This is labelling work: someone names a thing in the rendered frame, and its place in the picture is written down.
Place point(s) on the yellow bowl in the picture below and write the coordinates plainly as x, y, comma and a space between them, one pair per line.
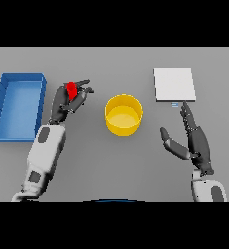
123, 120

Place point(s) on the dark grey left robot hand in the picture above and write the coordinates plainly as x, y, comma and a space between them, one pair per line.
61, 103

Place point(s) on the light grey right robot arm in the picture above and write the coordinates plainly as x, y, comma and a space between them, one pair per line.
207, 189

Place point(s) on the pale square measuring scale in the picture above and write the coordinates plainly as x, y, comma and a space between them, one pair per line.
174, 83

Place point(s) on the red beaker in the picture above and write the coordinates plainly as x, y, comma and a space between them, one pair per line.
72, 90

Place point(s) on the blue plastic tray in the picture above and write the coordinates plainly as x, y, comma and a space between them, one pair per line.
18, 107

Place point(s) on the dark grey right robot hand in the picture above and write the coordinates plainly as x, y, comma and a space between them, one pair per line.
197, 142

